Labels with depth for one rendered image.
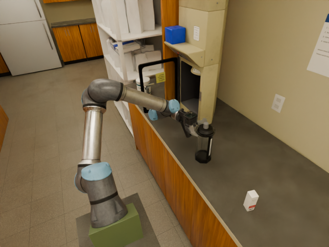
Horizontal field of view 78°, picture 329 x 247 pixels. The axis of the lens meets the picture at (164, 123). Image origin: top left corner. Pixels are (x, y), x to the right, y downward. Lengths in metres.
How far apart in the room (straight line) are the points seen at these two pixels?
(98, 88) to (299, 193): 1.13
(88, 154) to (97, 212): 0.28
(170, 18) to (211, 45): 0.39
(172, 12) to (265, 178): 1.19
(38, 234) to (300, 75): 2.43
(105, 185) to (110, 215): 0.12
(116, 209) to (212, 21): 1.06
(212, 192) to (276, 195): 0.32
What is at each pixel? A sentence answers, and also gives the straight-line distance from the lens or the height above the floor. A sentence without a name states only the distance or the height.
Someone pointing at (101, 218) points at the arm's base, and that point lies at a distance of 0.89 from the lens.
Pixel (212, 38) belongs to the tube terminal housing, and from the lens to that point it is 1.30.
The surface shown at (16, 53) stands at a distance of 6.12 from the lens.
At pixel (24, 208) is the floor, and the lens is 2.69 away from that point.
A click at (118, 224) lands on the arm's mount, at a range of 0.88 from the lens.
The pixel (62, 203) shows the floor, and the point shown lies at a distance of 2.51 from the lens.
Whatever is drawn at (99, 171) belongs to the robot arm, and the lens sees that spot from 0.87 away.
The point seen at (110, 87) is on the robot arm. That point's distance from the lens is 0.99.
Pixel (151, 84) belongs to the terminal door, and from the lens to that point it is 1.54.
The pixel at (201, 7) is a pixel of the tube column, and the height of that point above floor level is 1.73.
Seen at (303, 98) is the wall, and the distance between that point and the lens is 1.44.
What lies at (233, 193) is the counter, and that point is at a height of 0.94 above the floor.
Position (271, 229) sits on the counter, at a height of 0.94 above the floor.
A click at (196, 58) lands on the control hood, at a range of 1.26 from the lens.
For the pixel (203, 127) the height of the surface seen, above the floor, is 1.18.
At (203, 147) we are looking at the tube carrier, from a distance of 1.20.
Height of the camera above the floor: 1.88
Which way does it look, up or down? 36 degrees down
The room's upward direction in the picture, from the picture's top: 3 degrees counter-clockwise
